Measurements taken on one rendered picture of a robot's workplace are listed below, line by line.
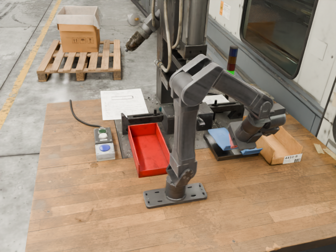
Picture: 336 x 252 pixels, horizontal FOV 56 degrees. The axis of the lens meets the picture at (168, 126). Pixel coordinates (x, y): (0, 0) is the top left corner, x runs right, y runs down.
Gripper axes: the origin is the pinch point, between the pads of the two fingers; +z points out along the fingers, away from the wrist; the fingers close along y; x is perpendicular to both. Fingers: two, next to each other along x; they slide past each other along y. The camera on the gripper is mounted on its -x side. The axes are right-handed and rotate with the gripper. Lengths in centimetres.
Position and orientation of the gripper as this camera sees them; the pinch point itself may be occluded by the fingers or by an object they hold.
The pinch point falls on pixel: (233, 146)
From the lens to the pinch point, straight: 115.1
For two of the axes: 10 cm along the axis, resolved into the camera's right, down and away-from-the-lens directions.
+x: -9.5, 1.1, -2.8
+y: -2.3, -8.7, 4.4
